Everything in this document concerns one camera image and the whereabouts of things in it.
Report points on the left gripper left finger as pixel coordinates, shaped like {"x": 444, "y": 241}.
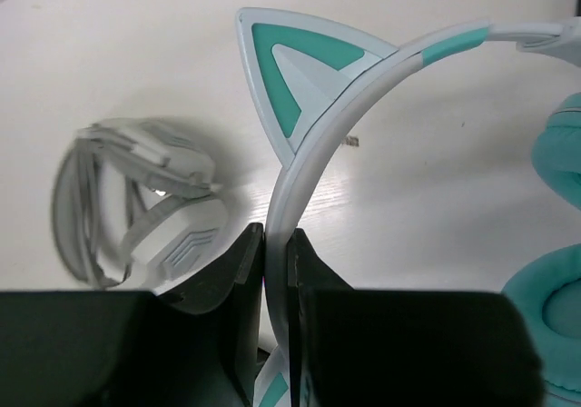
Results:
{"x": 195, "y": 345}

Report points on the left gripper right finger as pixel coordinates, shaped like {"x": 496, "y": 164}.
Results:
{"x": 359, "y": 347}

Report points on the teal cat-ear headphones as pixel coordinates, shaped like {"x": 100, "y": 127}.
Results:
{"x": 311, "y": 81}

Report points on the white grey gaming headset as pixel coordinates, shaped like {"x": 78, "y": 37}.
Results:
{"x": 171, "y": 206}

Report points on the small grey label scrap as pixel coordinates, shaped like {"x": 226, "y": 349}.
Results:
{"x": 351, "y": 141}

